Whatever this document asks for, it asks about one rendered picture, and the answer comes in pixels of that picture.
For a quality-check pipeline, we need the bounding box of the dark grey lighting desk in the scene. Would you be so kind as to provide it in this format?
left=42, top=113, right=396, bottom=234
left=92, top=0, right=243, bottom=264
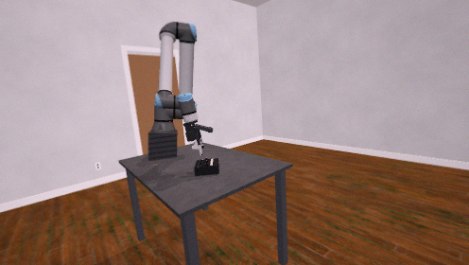
left=194, top=158, right=219, bottom=176

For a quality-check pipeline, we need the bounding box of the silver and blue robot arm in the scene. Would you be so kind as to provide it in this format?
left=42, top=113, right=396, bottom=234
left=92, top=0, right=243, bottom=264
left=152, top=22, right=199, bottom=133

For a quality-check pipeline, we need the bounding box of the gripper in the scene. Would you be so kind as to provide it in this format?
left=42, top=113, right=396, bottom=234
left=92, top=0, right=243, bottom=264
left=183, top=120, right=204, bottom=156

